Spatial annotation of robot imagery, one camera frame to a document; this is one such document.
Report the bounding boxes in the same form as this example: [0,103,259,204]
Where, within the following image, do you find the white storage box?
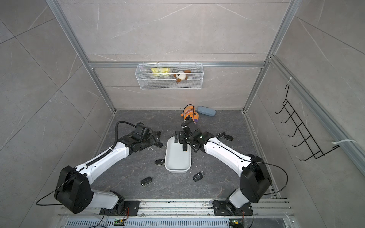
[164,137,192,173]

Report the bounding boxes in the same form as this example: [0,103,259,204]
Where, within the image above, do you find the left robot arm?
[52,122,163,215]

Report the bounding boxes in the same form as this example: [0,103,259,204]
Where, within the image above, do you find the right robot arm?
[175,104,282,211]

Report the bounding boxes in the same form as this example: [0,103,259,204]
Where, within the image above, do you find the black silver car key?
[193,171,205,182]

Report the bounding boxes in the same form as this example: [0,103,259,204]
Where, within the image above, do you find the orange plush toy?
[181,104,199,123]

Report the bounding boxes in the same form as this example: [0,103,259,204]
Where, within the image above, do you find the blue glasses case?
[196,106,216,116]

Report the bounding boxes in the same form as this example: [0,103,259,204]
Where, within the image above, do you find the brown white plush dog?
[174,70,191,84]

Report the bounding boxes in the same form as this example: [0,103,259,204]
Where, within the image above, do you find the yellow packet in basket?
[151,67,174,77]

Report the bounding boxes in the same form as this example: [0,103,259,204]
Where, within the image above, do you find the white wire wall basket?
[135,62,204,90]

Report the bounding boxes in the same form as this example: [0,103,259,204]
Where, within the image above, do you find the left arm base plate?
[99,200,140,217]

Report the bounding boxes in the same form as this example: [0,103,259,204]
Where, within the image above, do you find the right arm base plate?
[212,200,253,216]

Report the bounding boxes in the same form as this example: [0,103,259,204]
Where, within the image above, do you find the aluminium mounting rail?
[56,199,296,219]

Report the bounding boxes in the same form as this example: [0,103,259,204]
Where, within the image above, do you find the black wall hook rack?
[275,84,340,162]

